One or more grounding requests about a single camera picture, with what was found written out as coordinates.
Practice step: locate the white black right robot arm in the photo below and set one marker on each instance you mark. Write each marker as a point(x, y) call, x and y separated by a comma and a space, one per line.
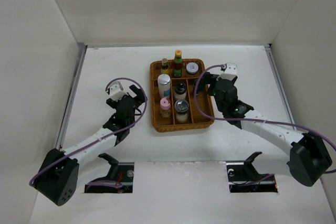
point(308, 157)

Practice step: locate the brown wicker divided basket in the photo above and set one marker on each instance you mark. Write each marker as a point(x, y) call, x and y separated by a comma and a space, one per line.
point(198, 104)

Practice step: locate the sauce jar white red lid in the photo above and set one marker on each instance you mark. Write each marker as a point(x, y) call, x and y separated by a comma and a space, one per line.
point(192, 68)

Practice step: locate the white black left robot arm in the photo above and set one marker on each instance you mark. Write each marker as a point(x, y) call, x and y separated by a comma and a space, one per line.
point(57, 177)

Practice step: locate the red sauce bottle green label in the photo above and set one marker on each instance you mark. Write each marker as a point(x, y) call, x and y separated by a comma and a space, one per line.
point(177, 64)

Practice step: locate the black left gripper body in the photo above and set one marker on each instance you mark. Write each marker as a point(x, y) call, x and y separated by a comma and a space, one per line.
point(112, 103)

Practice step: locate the pink lid spice jar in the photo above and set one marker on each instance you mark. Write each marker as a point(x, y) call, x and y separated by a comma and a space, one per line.
point(165, 108)

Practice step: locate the yellow label oil bottle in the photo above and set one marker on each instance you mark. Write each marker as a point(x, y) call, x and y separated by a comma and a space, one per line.
point(164, 66)

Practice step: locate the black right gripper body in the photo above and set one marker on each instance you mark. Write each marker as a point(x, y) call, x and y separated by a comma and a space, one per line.
point(212, 91)

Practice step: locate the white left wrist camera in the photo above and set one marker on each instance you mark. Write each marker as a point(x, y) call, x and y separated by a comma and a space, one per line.
point(115, 91)

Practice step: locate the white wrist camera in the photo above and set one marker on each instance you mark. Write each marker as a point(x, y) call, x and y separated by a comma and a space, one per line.
point(229, 71)
point(115, 91)

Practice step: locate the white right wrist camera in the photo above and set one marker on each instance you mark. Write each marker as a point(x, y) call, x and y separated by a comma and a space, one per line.
point(229, 71)

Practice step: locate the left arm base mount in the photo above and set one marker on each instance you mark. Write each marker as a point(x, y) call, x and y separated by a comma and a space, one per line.
point(118, 180)

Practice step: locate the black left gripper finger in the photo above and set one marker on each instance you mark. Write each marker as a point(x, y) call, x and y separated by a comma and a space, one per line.
point(139, 100)
point(136, 90)

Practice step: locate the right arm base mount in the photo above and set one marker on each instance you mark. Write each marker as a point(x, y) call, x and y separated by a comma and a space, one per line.
point(244, 178)

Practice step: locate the small pepper jar black cap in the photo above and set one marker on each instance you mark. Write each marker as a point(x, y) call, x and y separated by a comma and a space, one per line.
point(195, 88)

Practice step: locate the white peppercorn jar silver lid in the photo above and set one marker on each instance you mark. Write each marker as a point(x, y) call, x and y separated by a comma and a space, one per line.
point(164, 85)

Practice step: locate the salt bottle black knob cap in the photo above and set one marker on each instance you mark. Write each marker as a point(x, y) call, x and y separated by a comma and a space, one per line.
point(180, 91)

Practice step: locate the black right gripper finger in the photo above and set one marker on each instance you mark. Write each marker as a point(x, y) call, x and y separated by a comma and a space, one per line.
point(203, 88)
point(209, 77)

